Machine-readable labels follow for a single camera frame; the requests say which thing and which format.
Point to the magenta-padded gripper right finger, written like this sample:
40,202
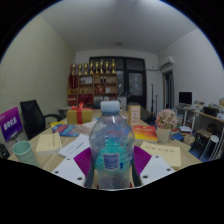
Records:
143,160

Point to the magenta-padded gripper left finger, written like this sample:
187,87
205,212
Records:
81,161

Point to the clear plastic water bottle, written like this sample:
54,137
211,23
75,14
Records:
111,150

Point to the white printed booklet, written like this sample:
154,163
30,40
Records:
75,146

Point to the beige book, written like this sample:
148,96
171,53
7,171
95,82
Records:
163,154
49,143

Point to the orange red book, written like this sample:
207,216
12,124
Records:
145,133

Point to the colourful blue book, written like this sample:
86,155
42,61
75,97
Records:
65,130

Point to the pink flowers in white pot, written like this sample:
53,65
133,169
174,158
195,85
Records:
166,123

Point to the yellow folder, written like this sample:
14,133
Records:
57,123

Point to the small orange white carton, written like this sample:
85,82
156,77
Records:
134,115

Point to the yellow gift box red ribbon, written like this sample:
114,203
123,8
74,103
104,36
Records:
80,116

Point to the pale green ribbed cup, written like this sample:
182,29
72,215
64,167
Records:
24,151

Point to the black office chair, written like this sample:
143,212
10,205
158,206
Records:
33,118

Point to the white round stool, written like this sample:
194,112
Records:
208,143

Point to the black computer monitor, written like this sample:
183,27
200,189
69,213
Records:
185,98

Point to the wooden side desk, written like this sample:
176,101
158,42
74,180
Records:
206,116

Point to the wooden shelf unit with trophies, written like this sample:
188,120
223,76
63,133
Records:
93,85

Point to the purple sign board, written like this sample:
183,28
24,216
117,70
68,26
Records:
10,124

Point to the white wall air conditioner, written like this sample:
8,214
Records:
166,62

